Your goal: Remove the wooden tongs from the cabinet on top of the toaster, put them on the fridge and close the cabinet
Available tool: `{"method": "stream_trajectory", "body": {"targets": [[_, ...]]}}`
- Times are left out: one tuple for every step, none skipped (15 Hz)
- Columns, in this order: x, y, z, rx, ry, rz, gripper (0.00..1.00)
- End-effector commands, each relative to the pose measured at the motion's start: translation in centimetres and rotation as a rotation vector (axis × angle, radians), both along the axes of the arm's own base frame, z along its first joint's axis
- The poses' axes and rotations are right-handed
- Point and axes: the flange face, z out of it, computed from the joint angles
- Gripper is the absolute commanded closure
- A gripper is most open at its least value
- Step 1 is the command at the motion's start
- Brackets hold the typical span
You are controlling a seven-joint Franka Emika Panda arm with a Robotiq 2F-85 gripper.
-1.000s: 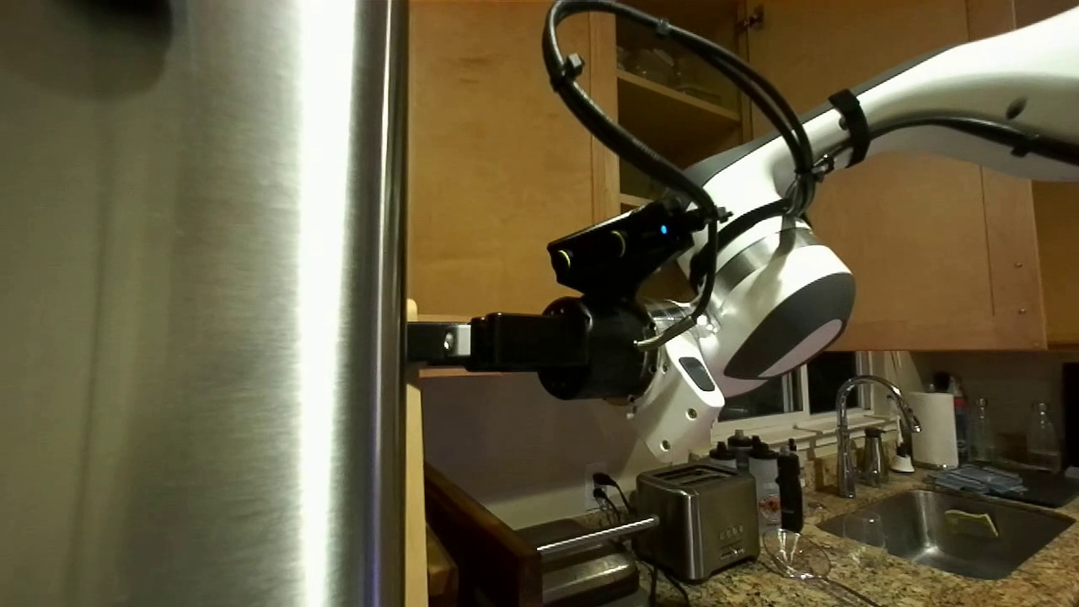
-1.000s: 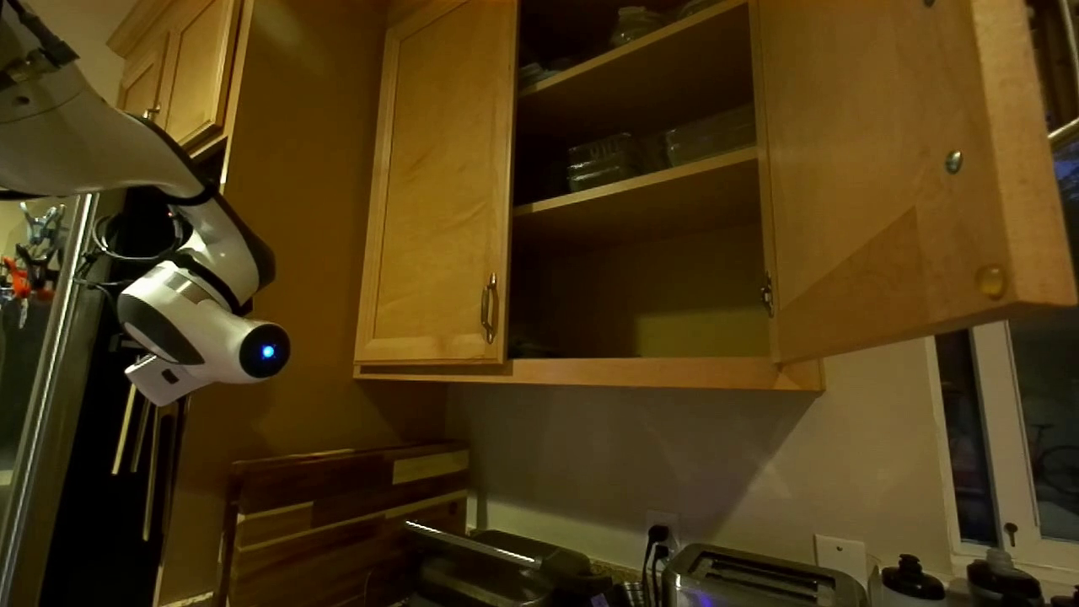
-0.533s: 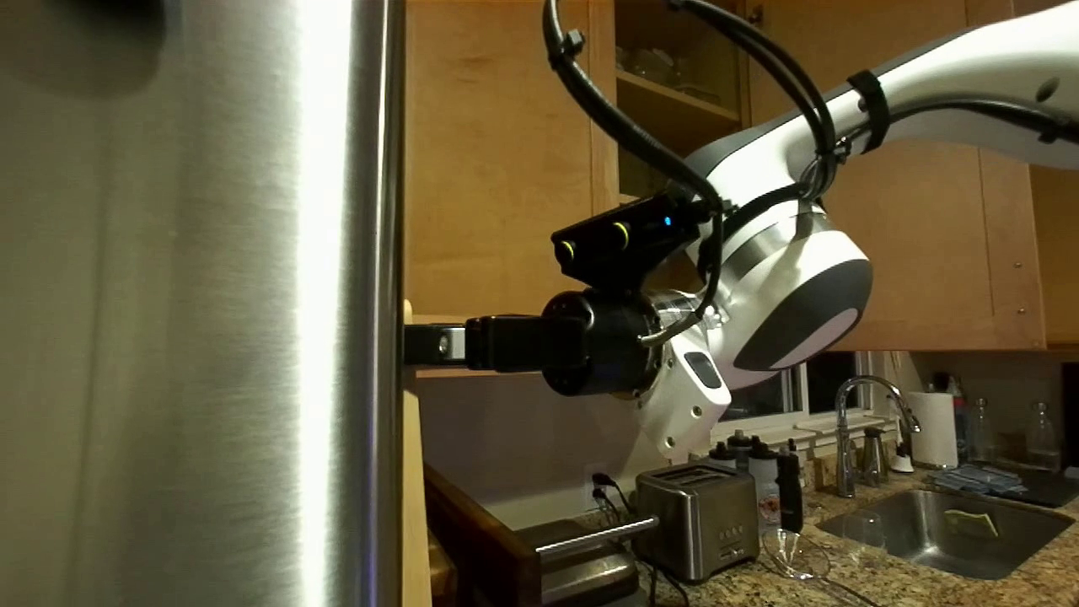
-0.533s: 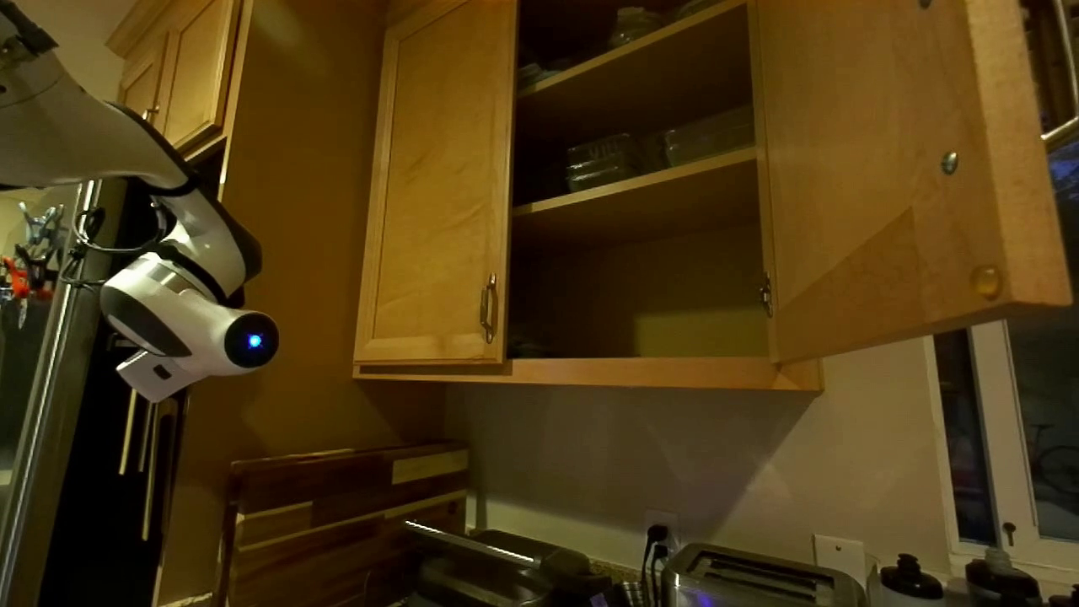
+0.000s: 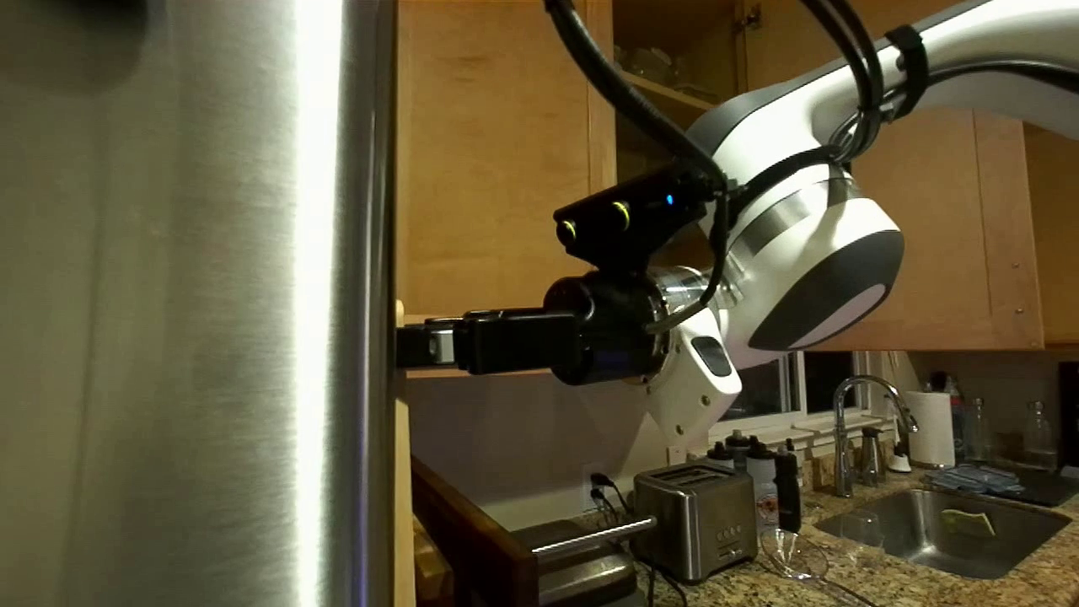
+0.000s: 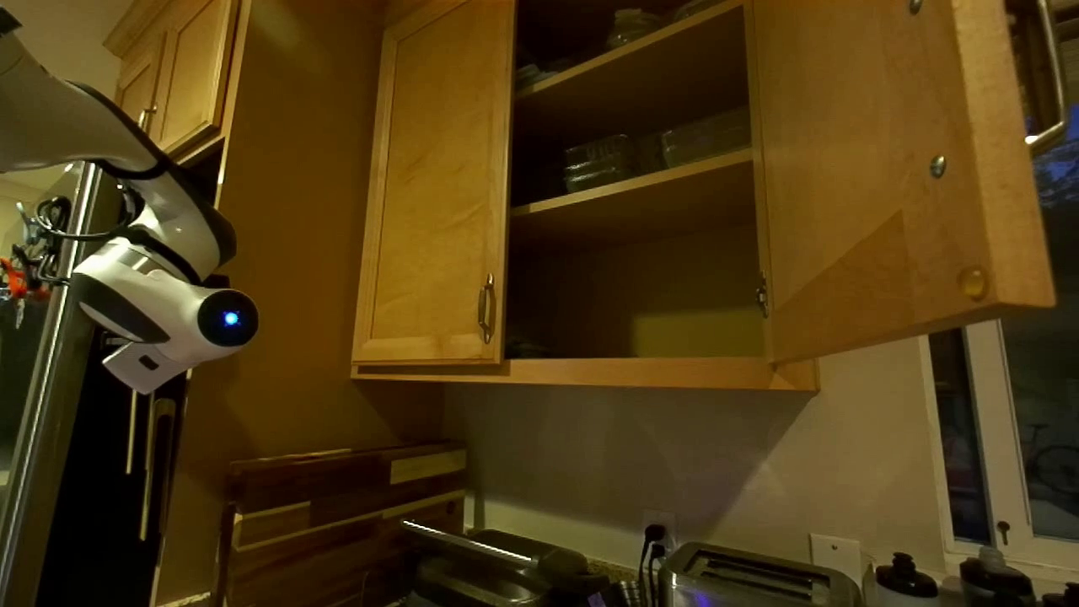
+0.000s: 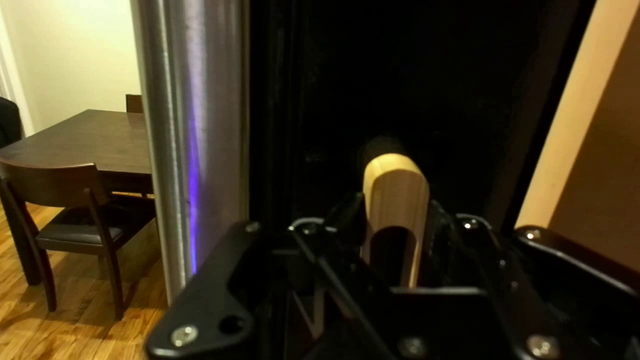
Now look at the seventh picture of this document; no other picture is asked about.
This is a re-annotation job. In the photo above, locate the stainless steel refrigerator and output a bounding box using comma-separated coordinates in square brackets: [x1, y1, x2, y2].
[130, 0, 595, 307]

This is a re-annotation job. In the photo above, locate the dark wooden chair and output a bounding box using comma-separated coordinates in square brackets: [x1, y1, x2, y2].
[0, 158, 160, 324]

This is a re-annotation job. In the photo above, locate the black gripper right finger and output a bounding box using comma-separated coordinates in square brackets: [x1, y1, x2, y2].
[426, 199, 640, 360]

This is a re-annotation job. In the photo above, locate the dark wooden dining table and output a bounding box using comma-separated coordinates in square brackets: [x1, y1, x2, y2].
[0, 109, 156, 197]

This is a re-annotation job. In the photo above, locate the wooden side panel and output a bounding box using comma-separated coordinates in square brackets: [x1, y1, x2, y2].
[514, 0, 640, 273]

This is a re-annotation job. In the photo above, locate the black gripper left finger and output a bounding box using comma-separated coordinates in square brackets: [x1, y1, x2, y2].
[141, 195, 395, 360]

